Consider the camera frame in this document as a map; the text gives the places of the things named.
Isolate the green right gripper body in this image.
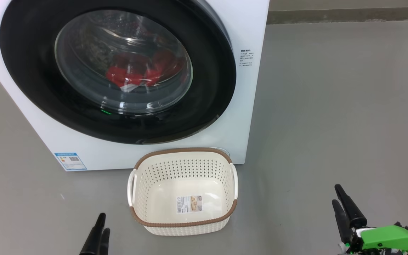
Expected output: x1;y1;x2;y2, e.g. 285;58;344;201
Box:
339;225;408;255

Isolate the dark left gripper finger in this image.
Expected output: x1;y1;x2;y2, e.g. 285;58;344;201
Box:
79;213;106;255
98;228;111;255

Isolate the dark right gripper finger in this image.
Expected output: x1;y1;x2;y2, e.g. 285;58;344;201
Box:
334;184;368;230
332;199;353;245

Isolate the red and white garment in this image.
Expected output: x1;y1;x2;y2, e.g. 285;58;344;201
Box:
105;50;187;93

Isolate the black round glass washer door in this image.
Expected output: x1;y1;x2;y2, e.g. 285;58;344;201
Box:
0;0;237;145

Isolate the cream perforated laundry basket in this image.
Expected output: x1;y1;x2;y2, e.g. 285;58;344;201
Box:
127;148;239;237

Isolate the white printed product label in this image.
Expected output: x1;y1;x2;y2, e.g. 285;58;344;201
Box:
177;195;203;214

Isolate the white front-load washing machine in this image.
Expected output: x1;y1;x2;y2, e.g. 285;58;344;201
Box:
0;0;270;172

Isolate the blue energy label sticker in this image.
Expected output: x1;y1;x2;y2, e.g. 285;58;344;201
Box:
54;152;88;171

